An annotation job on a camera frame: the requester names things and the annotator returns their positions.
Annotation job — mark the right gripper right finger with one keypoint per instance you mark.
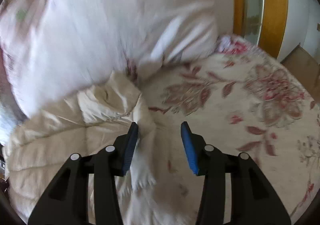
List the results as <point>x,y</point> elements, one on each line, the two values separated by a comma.
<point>253,199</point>

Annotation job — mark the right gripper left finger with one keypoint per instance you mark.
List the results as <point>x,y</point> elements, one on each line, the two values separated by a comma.
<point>65,200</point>

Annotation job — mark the cream quilted down jacket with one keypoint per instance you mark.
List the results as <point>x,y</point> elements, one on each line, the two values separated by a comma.
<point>154,191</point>

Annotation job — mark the floral bed sheet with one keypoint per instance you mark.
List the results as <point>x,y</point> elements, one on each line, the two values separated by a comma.
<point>240,100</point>

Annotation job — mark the white pink floral pillow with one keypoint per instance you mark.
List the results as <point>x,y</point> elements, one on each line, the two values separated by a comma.
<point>52,48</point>

